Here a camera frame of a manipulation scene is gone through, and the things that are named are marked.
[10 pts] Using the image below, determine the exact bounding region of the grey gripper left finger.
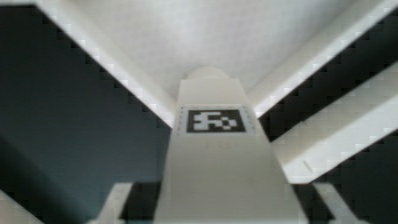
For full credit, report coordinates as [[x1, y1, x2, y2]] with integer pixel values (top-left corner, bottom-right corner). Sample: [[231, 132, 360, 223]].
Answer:
[[85, 182, 160, 224]]

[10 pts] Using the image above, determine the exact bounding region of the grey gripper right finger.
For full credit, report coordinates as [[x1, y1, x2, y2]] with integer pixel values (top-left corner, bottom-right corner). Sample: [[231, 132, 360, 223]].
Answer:
[[293, 182, 371, 224]]

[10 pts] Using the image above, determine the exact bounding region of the white desk leg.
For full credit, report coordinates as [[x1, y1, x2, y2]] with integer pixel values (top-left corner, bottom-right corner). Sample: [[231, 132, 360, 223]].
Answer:
[[153, 67, 309, 224]]

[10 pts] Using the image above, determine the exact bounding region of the white desk top tray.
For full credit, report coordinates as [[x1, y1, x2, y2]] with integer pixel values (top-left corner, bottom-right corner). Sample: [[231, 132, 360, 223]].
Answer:
[[0, 0, 398, 123]]

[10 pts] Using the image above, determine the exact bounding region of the white left fence block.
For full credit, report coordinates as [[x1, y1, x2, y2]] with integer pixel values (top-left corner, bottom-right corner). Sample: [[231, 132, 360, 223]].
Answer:
[[0, 190, 42, 224]]

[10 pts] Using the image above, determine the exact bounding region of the white front fence bar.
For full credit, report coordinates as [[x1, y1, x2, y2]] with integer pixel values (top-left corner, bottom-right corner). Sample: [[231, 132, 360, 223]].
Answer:
[[272, 62, 398, 184]]

